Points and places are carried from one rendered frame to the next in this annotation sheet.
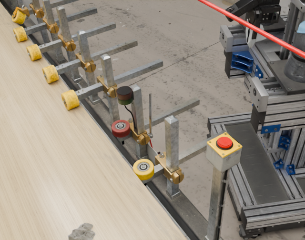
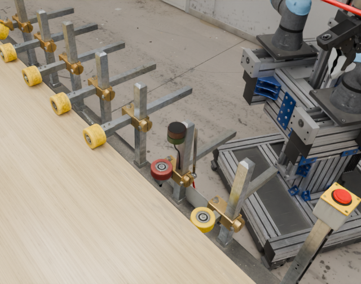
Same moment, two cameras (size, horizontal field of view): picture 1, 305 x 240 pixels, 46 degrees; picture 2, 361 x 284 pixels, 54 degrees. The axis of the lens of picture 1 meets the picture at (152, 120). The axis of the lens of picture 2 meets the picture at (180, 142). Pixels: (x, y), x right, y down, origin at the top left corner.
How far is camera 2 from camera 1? 45 cm
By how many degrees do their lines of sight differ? 12
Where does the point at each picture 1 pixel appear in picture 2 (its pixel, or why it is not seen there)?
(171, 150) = (240, 197)
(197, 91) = (191, 114)
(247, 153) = not seen: hidden behind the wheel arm
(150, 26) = (131, 44)
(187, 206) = (243, 255)
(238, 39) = (265, 64)
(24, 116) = (36, 158)
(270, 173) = (286, 200)
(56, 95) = (71, 129)
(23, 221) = not seen: outside the picture
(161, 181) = not seen: hidden behind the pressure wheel
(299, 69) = (350, 100)
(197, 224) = (259, 275)
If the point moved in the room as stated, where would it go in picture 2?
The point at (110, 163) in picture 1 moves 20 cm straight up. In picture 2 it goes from (162, 215) to (164, 173)
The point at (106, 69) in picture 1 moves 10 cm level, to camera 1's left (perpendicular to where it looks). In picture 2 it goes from (141, 99) to (113, 101)
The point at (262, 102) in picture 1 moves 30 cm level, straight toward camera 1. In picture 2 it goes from (312, 134) to (322, 193)
